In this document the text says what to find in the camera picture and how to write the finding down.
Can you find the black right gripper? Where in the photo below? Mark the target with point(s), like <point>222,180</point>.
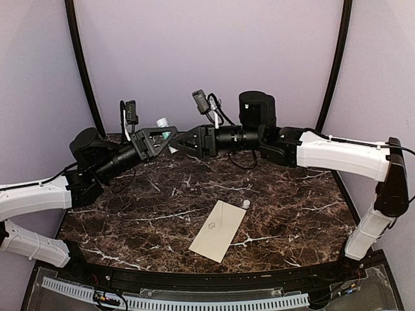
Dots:
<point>205,142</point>

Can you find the cream envelope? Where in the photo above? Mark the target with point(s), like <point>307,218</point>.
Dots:
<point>218,231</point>

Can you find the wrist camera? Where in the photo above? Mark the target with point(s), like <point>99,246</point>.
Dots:
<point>209,106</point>
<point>129,119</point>

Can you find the white slotted cable duct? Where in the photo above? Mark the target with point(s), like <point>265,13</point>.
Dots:
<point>152,299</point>

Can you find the small glue bottle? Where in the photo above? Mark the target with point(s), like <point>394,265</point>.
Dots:
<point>163,123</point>

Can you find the black front rail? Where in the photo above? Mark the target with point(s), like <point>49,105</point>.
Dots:
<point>309,278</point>

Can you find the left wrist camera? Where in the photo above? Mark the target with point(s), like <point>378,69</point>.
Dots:
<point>129,119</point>

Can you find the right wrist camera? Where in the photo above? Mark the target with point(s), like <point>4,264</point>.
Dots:
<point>209,106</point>

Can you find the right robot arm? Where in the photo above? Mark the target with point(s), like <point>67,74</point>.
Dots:
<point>294,147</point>

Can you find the black corner frame post right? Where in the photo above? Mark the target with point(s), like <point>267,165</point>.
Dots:
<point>336,65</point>

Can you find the grey glue bottle cap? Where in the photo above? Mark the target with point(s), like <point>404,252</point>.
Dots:
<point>246,204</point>

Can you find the black corner frame post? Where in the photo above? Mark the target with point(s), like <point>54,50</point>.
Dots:
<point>80,59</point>
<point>336,65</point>

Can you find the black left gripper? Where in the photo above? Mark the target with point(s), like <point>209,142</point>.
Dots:
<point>138,137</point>

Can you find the black corner frame post left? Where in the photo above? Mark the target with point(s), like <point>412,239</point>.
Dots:
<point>80,59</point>

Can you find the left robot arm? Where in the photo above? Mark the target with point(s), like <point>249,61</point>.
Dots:
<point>79,185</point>

